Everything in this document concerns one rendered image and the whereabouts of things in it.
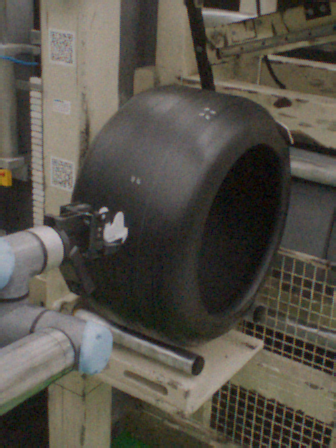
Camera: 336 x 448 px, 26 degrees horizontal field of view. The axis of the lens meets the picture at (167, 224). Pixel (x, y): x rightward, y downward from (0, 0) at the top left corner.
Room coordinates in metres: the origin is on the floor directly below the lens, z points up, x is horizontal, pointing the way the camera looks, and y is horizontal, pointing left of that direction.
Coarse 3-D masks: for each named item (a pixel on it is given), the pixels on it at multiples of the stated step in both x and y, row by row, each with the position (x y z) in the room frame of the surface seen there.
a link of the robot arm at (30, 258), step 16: (0, 240) 0.98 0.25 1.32; (16, 240) 0.99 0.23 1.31; (32, 240) 1.01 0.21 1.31; (0, 256) 0.94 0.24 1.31; (16, 256) 0.96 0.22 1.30; (32, 256) 0.99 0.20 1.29; (0, 272) 0.93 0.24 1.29; (16, 272) 0.95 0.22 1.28; (32, 272) 0.99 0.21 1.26; (0, 288) 0.94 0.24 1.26; (16, 288) 0.95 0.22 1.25
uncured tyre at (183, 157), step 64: (128, 128) 1.37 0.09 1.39; (192, 128) 1.33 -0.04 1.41; (256, 128) 1.42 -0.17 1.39; (128, 192) 1.27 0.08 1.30; (192, 192) 1.25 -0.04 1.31; (256, 192) 1.68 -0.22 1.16; (128, 256) 1.23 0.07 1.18; (192, 256) 1.23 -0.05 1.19; (256, 256) 1.62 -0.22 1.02; (128, 320) 1.29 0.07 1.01; (192, 320) 1.25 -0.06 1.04
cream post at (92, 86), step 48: (48, 0) 1.59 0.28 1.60; (96, 0) 1.57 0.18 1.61; (96, 48) 1.57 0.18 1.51; (48, 96) 1.60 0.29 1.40; (96, 96) 1.57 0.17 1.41; (48, 144) 1.60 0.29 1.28; (48, 192) 1.60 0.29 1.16; (48, 288) 1.60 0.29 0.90; (96, 384) 1.59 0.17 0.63; (96, 432) 1.59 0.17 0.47
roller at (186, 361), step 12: (84, 312) 1.46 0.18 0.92; (108, 324) 1.41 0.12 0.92; (120, 324) 1.41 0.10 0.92; (120, 336) 1.38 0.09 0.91; (132, 336) 1.37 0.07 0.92; (144, 336) 1.37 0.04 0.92; (132, 348) 1.36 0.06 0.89; (144, 348) 1.34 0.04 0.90; (156, 348) 1.33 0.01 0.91; (168, 348) 1.33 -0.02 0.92; (180, 348) 1.33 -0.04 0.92; (168, 360) 1.31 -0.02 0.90; (180, 360) 1.30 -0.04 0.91; (192, 360) 1.29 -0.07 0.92; (192, 372) 1.28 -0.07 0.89
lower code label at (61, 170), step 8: (56, 160) 1.58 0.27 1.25; (64, 160) 1.57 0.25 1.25; (56, 168) 1.58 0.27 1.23; (64, 168) 1.57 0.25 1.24; (72, 168) 1.56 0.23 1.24; (56, 176) 1.58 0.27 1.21; (64, 176) 1.57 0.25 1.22; (72, 176) 1.56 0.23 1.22; (56, 184) 1.58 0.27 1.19; (64, 184) 1.57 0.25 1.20; (72, 184) 1.56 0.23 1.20
